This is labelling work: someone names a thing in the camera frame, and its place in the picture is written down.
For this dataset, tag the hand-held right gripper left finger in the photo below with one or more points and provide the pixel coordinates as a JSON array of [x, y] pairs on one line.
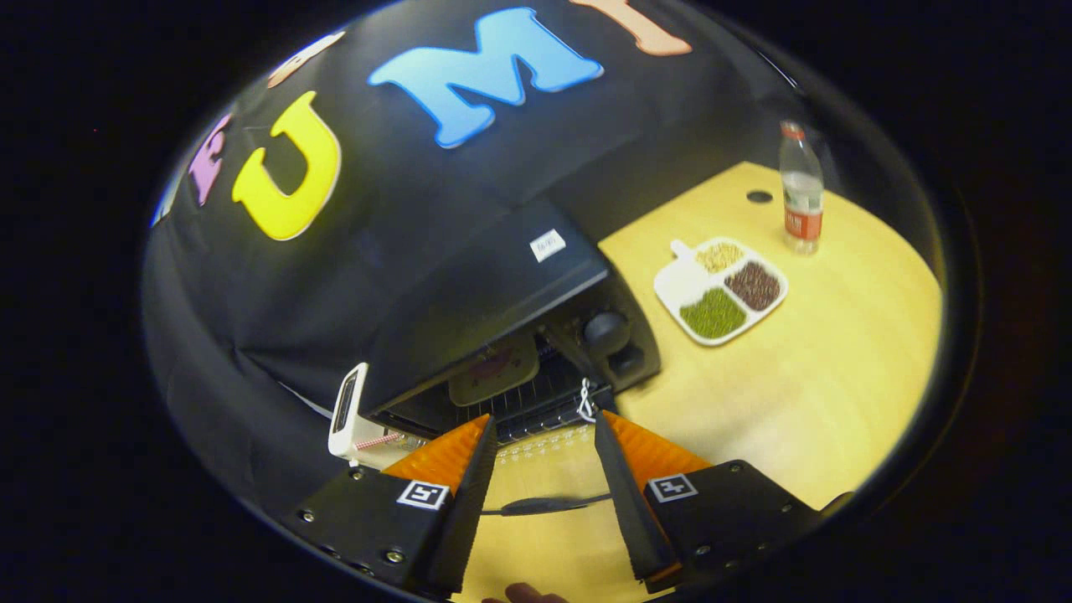
[[469, 511]]

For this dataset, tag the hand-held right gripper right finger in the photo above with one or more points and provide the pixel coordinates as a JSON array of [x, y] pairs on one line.
[[632, 511]]

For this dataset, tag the beige plate with pink food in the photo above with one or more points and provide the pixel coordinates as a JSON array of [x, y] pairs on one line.
[[494, 368]]

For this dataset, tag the black electric oven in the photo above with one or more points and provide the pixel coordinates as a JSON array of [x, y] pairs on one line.
[[494, 285]]

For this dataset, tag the white toaster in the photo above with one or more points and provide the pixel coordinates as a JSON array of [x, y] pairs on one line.
[[345, 410]]

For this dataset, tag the white divided plate of beans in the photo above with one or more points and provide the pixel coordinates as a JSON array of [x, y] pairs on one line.
[[691, 289]]

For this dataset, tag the black desk grommet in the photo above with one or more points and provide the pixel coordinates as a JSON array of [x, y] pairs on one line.
[[759, 197]]

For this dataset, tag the clear bottle with red label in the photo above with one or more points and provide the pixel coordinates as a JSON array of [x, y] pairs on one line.
[[802, 209]]

